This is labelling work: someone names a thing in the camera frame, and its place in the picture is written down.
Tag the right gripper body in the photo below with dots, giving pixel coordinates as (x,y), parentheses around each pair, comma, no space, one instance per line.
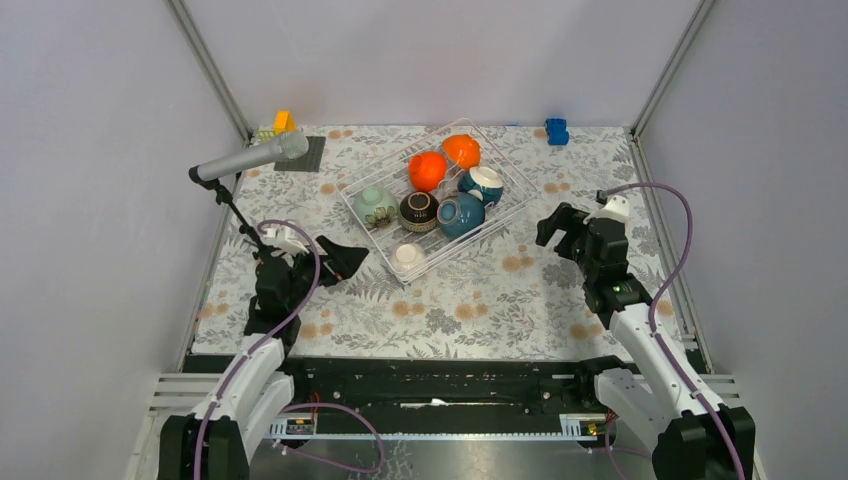
(586,266)

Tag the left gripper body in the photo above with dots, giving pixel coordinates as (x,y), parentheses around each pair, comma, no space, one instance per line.
(303,275)

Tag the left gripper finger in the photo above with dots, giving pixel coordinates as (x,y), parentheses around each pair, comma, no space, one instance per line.
(342,261)
(328,277)

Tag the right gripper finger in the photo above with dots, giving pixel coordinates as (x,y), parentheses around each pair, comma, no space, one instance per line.
(564,218)
(571,246)

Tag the white pink bowl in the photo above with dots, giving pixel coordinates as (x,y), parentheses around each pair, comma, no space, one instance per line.
(406,257)

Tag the teal bowl white rim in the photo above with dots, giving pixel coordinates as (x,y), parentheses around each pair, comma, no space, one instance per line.
(484,183)

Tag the dark teal bowl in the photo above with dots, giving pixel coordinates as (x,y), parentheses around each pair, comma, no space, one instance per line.
(460,214)

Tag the orange bowl front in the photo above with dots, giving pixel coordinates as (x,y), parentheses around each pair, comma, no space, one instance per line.
(427,170)

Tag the orange bowl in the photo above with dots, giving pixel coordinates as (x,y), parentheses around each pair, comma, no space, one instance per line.
(427,170)
(463,150)

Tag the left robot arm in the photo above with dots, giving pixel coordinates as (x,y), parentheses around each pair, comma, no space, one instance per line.
(219,436)

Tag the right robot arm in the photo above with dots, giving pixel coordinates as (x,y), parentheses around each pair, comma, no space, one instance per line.
(690,431)

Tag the pale green floral bowl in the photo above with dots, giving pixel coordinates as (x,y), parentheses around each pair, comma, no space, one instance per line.
(375,207)

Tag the floral tablecloth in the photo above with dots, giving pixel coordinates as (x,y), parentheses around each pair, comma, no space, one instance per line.
(502,298)

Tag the black patterned bowl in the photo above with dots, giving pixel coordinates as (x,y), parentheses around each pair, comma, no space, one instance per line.
(418,212)

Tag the blue toy block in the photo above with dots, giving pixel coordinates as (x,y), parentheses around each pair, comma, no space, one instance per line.
(556,130)

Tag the dark grey baseplate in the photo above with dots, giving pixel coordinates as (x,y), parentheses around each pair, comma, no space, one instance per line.
(310,161)

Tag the silver microphone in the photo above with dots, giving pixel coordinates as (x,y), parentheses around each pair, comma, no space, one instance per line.
(285,146)

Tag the green toy block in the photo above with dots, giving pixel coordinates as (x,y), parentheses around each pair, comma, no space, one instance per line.
(265,133)

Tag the yellow toy block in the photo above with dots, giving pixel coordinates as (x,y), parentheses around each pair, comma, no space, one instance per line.
(283,122)

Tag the white wire dish rack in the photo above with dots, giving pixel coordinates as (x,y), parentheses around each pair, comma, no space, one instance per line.
(391,172)

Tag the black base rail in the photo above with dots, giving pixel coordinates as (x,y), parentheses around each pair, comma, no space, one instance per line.
(445,398)

